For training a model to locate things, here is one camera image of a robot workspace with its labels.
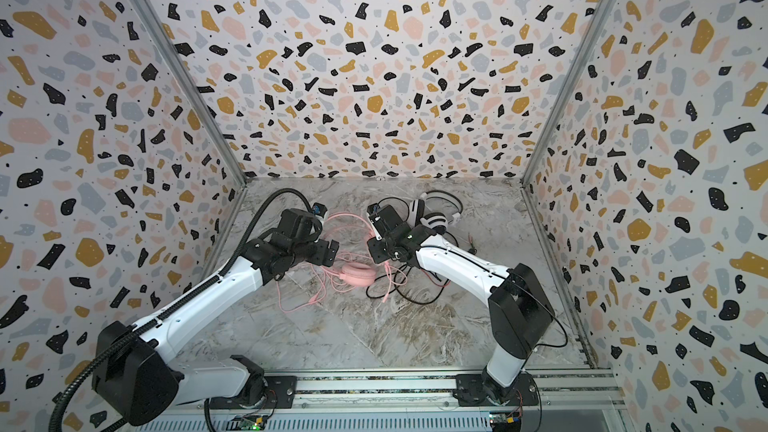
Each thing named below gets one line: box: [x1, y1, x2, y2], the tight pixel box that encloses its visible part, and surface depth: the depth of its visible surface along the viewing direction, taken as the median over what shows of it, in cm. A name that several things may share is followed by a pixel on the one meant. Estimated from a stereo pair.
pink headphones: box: [325, 212, 377, 287], surface depth 85 cm
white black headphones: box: [408, 190, 464, 235], surface depth 104 cm
